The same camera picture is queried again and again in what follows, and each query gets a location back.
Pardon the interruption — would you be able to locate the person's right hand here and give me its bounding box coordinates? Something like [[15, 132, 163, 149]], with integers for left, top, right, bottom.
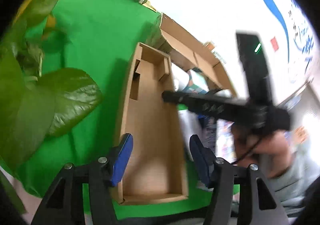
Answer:
[[231, 124, 293, 178]]

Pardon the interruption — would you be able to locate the orange small box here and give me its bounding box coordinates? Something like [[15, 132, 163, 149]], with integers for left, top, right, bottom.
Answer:
[[203, 42, 215, 51]]

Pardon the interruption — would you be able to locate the narrow cardboard insert box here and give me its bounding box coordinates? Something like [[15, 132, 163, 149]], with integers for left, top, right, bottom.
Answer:
[[112, 43, 189, 205]]

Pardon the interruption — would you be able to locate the large-leaf green plant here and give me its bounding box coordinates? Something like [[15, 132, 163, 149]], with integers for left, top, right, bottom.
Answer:
[[0, 0, 126, 215]]

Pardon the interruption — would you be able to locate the large cardboard tray box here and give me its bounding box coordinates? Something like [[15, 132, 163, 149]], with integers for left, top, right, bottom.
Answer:
[[155, 13, 237, 97]]

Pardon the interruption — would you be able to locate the green table cloth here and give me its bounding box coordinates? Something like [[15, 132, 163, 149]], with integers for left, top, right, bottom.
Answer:
[[0, 0, 241, 218]]

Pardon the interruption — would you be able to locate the black camera module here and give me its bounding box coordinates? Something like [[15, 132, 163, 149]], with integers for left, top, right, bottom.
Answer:
[[236, 32, 273, 105]]

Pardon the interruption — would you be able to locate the red wall sign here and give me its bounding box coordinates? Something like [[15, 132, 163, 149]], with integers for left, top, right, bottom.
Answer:
[[270, 37, 279, 51]]

